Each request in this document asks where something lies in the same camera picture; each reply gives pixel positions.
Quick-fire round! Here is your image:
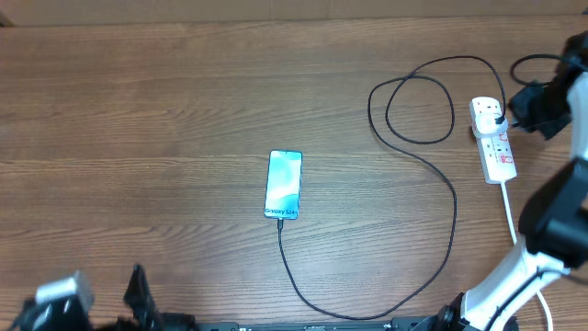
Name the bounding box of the black USB charging cable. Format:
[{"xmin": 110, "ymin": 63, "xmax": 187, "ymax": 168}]
[{"xmin": 276, "ymin": 55, "xmax": 508, "ymax": 322}]

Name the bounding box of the black Samsung smartphone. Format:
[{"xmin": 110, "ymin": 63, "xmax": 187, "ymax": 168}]
[{"xmin": 264, "ymin": 150, "xmax": 302, "ymax": 220}]

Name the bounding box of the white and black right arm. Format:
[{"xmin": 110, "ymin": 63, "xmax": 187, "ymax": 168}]
[{"xmin": 416, "ymin": 32, "xmax": 587, "ymax": 330}]

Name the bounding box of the white charger adapter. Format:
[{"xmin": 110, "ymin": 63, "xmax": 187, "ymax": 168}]
[{"xmin": 472, "ymin": 112, "xmax": 508, "ymax": 139}]

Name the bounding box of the white power strip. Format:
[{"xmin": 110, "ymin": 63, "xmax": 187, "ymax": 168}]
[{"xmin": 469, "ymin": 97, "xmax": 517, "ymax": 184}]

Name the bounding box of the white power strip cord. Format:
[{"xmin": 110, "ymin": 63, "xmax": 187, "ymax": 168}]
[{"xmin": 499, "ymin": 181, "xmax": 555, "ymax": 331}]

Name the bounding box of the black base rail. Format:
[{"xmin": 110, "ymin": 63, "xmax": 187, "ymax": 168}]
[{"xmin": 197, "ymin": 316, "xmax": 436, "ymax": 331}]

